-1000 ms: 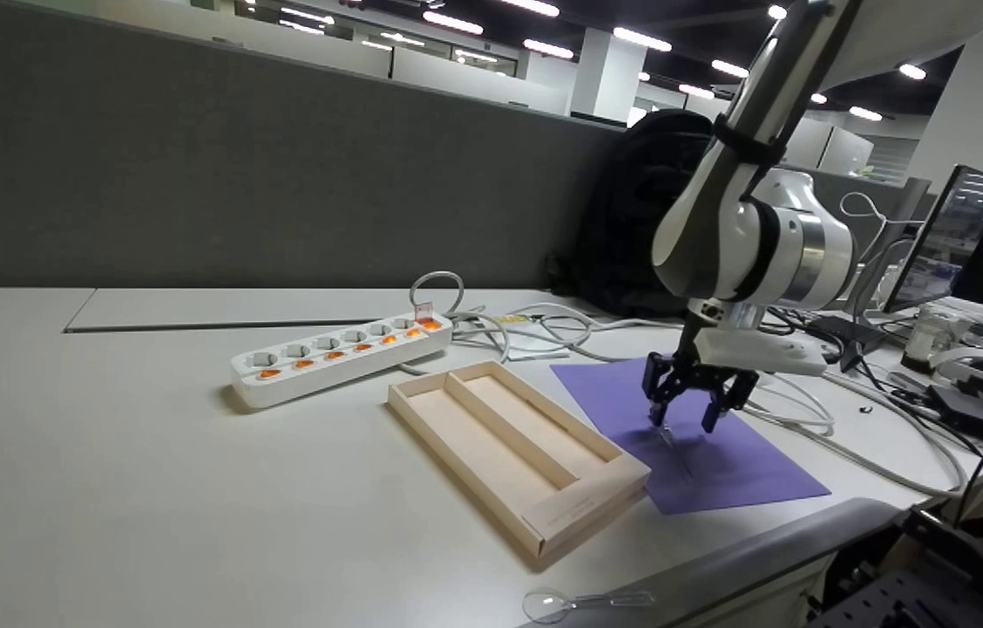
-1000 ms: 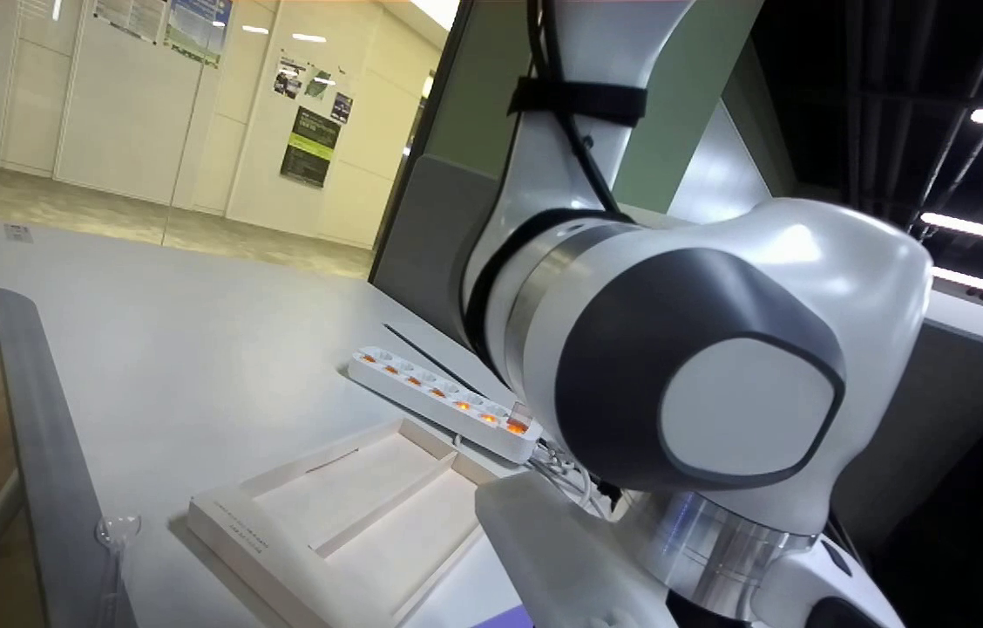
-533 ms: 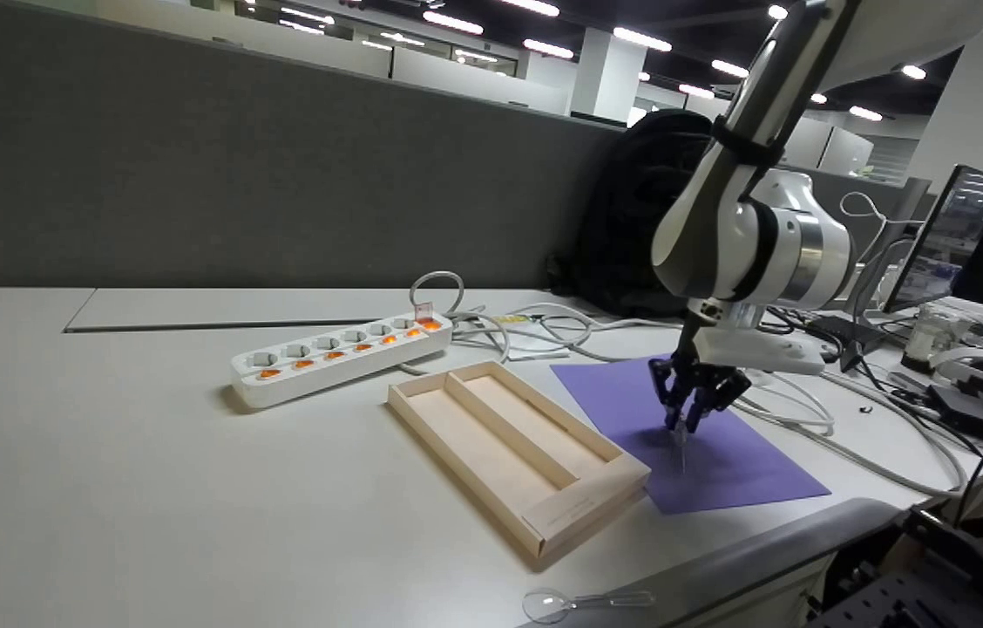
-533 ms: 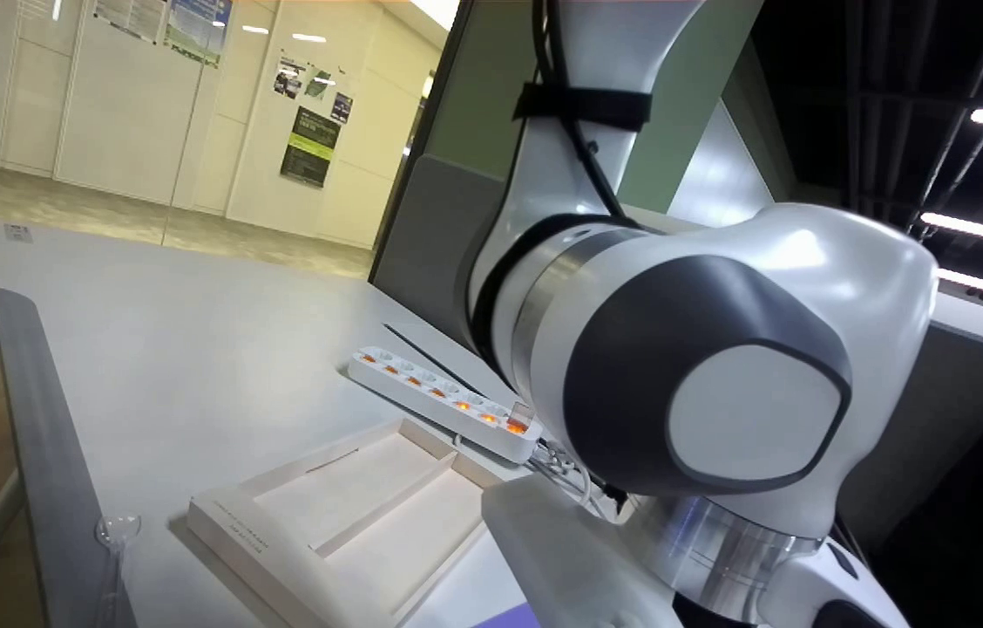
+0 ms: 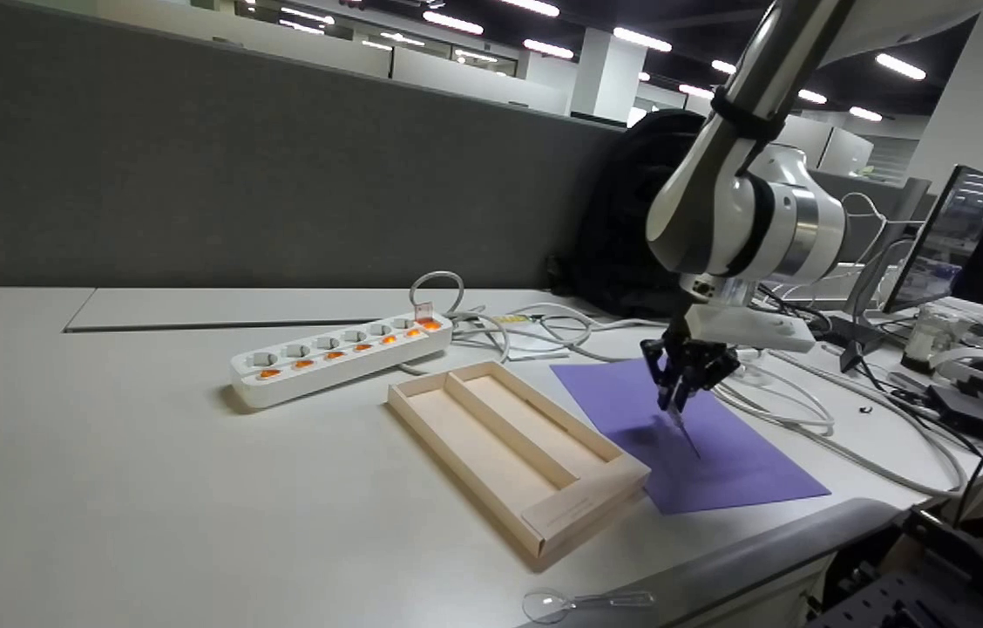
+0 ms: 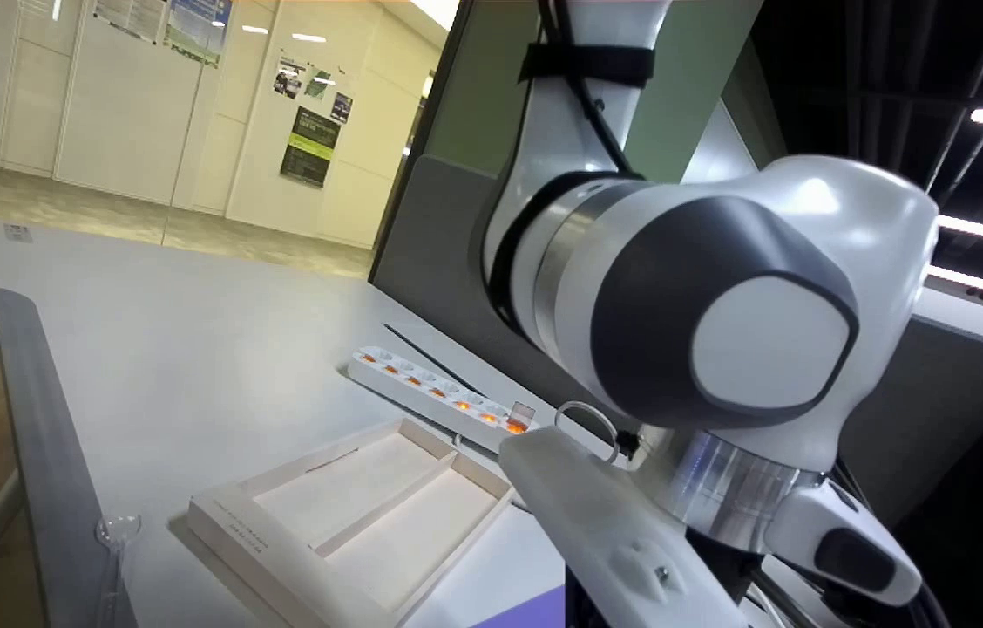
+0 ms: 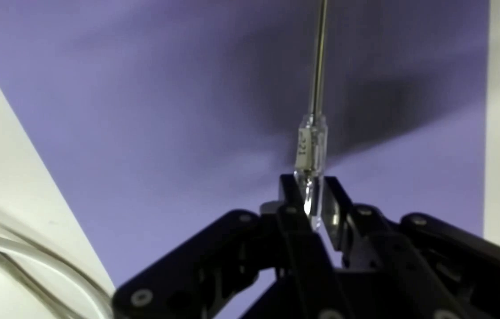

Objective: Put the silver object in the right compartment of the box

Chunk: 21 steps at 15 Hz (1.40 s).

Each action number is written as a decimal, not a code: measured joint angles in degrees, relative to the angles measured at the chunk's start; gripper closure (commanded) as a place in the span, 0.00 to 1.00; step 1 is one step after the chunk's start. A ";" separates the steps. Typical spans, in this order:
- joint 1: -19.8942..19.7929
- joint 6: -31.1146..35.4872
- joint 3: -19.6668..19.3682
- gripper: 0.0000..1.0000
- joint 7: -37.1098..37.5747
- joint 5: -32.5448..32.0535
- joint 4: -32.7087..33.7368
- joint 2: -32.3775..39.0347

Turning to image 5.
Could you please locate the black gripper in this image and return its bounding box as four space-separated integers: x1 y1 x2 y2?
637 325 746 420

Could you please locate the black perforated metal bracket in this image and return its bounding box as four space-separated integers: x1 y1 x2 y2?
811 506 983 628

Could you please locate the thick white looped cable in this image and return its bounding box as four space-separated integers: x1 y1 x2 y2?
716 344 973 503

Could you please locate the white power strip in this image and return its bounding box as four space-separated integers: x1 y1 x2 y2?
225 310 455 410

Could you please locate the white power strip cable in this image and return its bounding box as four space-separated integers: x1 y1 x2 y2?
408 268 661 369

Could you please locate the clear suction cup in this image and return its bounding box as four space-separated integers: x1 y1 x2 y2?
602 585 660 617

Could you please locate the computer monitor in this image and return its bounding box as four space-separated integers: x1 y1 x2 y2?
887 161 983 318

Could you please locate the gray desk partition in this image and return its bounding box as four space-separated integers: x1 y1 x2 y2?
0 0 634 292

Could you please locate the black backpack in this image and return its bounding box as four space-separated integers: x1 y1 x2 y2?
564 107 738 320

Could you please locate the white building column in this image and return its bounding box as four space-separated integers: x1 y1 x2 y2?
568 25 648 124

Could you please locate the wooden two-compartment box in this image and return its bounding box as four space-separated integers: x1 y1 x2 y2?
385 358 655 573

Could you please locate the purple paper sheet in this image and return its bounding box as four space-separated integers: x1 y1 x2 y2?
548 355 832 520

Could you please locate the thin silver object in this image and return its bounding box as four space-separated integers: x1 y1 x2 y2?
661 399 706 459

